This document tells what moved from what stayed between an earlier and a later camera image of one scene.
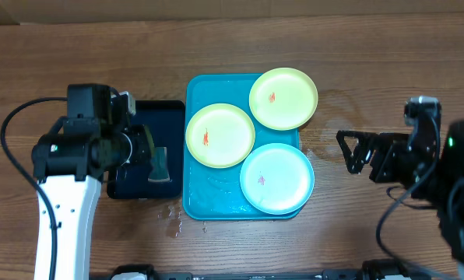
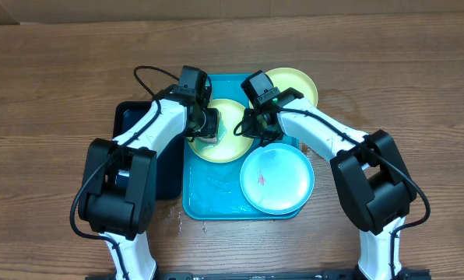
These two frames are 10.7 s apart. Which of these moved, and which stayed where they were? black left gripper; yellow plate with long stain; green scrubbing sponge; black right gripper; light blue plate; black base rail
Moved: black left gripper; black right gripper; green scrubbing sponge
Stayed: black base rail; light blue plate; yellow plate with long stain
